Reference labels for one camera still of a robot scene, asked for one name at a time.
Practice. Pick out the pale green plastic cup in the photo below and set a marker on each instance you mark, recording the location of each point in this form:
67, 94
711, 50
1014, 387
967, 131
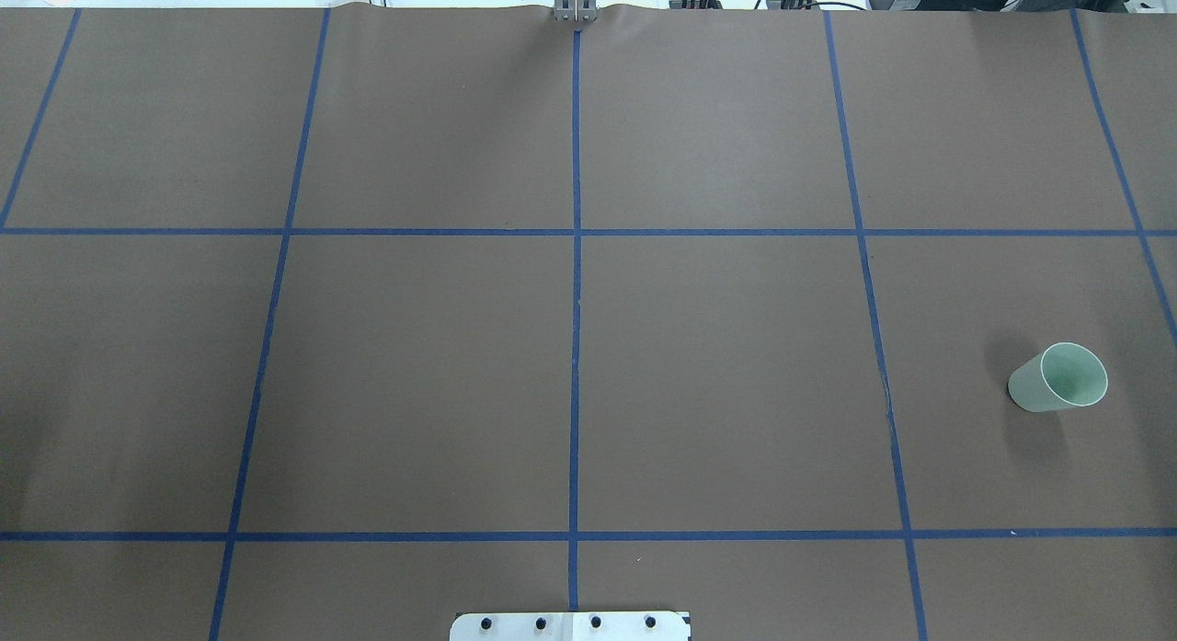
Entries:
1064, 376

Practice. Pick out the aluminium frame post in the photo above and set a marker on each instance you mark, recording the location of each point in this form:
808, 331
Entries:
576, 10

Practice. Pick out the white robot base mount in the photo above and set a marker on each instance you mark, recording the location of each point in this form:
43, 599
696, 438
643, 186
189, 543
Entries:
607, 625

